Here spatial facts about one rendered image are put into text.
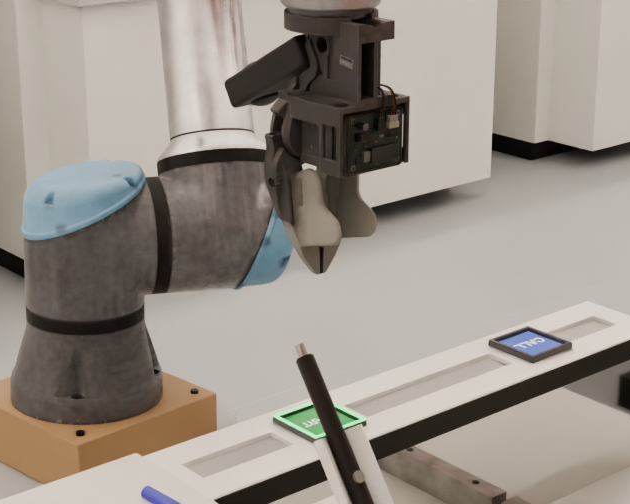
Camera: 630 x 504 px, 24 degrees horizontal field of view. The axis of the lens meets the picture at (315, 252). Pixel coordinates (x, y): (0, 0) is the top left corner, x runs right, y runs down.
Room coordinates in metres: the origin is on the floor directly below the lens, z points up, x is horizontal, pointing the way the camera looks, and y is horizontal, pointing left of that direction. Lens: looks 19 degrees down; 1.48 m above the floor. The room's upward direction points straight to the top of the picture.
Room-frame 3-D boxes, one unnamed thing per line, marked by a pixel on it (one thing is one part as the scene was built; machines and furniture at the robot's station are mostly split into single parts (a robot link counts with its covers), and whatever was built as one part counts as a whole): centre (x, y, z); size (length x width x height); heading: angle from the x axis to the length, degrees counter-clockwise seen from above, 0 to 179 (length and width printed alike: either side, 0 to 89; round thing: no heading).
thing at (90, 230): (1.35, 0.22, 1.05); 0.13 x 0.12 x 0.14; 108
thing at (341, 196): (1.10, -0.03, 1.14); 0.06 x 0.03 x 0.09; 40
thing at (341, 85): (1.09, -0.02, 1.25); 0.09 x 0.08 x 0.12; 40
